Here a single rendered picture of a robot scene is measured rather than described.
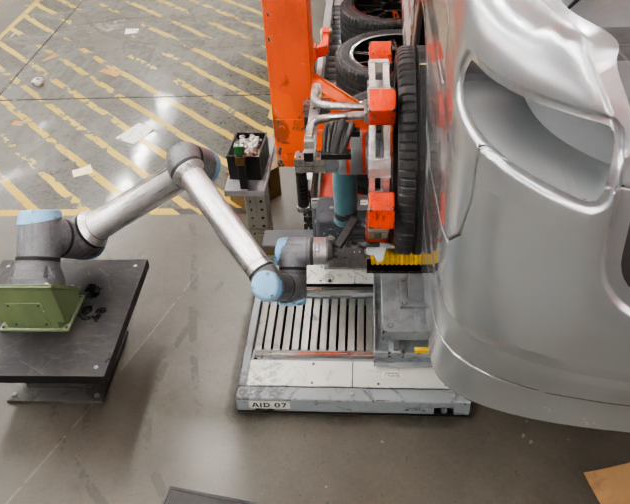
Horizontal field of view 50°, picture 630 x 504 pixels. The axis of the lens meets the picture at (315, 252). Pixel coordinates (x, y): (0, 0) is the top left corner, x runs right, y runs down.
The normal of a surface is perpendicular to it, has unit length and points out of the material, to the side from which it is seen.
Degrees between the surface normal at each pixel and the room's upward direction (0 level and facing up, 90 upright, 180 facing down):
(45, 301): 90
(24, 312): 90
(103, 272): 0
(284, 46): 90
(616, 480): 5
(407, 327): 0
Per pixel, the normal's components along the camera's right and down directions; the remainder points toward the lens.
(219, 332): -0.05, -0.77
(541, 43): -0.61, 0.09
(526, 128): 0.18, -0.64
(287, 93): -0.06, 0.64
